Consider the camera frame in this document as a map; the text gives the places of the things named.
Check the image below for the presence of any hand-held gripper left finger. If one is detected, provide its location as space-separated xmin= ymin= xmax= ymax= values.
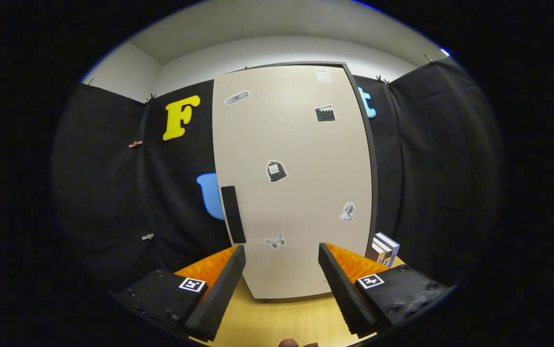
xmin=113 ymin=245 xmax=247 ymax=342

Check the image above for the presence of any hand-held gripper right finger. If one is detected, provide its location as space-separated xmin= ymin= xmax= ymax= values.
xmin=318 ymin=242 xmax=452 ymax=338

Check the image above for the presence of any black cabinet door handle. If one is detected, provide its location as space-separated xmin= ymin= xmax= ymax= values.
xmin=221 ymin=186 xmax=247 ymax=244

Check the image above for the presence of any dark grey shoe cabinet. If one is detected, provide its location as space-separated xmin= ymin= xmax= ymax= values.
xmin=229 ymin=61 xmax=379 ymax=302

